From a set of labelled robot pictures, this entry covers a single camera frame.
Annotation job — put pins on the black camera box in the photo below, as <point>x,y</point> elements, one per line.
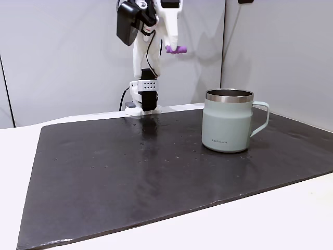
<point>127,23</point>

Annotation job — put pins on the grey plug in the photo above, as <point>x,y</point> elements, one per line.
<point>130,105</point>

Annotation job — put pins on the black table mat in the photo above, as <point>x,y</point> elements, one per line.
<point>156,182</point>

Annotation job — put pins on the purple pen grip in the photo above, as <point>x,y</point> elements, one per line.
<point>182,49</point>

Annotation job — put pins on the black wall fixture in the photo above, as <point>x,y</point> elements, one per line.
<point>245,1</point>

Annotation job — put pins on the pale green steel mug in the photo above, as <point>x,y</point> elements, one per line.
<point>226,125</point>

